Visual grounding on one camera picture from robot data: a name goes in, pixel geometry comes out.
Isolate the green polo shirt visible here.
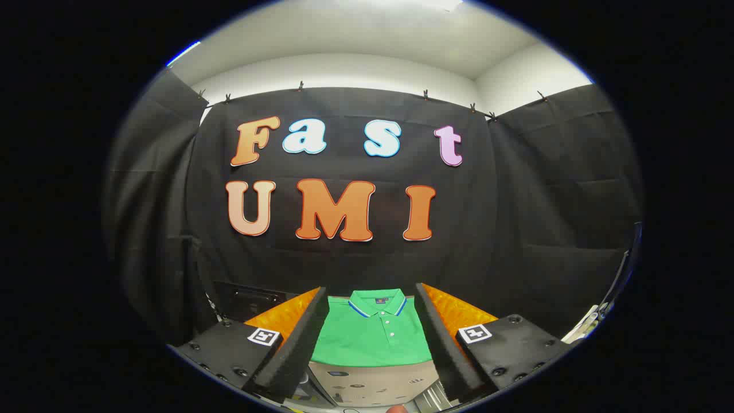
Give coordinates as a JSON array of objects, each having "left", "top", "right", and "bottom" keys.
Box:
[{"left": 310, "top": 289, "right": 434, "bottom": 368}]

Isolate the printed white packaging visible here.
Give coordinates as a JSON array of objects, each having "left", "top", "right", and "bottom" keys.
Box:
[{"left": 562, "top": 303, "right": 611, "bottom": 345}]

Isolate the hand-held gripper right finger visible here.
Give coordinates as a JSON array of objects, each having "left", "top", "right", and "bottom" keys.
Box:
[{"left": 414, "top": 282, "right": 574, "bottom": 402}]

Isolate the grey cabinet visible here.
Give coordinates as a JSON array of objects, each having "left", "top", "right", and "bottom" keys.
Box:
[{"left": 307, "top": 361, "right": 442, "bottom": 409}]

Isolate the row of black cloth clips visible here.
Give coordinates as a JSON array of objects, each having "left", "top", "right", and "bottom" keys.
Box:
[{"left": 195, "top": 80, "right": 551, "bottom": 124}]

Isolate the ceiling light strip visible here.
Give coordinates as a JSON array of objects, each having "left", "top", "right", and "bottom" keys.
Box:
[{"left": 166, "top": 40, "right": 201, "bottom": 67}]

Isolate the dark transparent washing machine lid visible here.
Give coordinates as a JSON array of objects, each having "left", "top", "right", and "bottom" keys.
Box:
[{"left": 213, "top": 280, "right": 287, "bottom": 322}]

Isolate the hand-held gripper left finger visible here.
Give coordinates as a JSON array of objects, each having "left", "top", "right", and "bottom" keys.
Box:
[{"left": 166, "top": 286, "right": 330, "bottom": 405}]

